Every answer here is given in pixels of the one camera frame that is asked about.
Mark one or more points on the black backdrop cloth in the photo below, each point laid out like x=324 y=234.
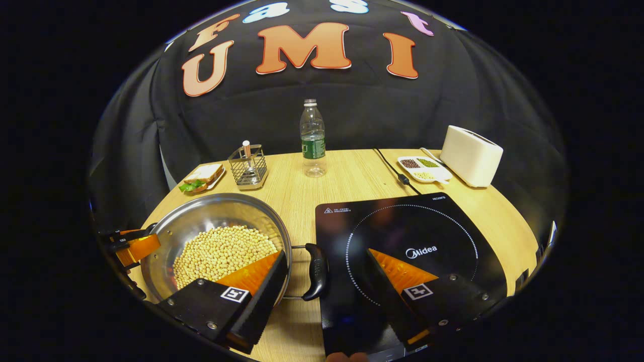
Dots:
x=377 y=110

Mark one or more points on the pile of soybeans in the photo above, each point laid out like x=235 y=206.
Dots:
x=221 y=251

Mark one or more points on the clear plastic water bottle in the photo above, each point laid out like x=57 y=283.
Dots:
x=313 y=146

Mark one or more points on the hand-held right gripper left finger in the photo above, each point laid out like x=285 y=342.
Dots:
x=261 y=306

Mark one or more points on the small brown-tipped utensil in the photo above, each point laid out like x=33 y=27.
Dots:
x=246 y=148

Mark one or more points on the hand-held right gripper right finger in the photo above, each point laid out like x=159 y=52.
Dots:
x=390 y=296

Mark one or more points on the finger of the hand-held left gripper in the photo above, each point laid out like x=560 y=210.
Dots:
x=135 y=289
x=141 y=246

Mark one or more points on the sandwich on white plate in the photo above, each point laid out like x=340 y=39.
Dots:
x=204 y=173

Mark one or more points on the black induction cooktop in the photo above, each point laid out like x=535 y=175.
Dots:
x=427 y=221

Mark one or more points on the white toaster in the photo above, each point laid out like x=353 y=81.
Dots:
x=468 y=156

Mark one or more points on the white divided dish of beans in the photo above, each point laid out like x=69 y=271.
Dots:
x=427 y=171

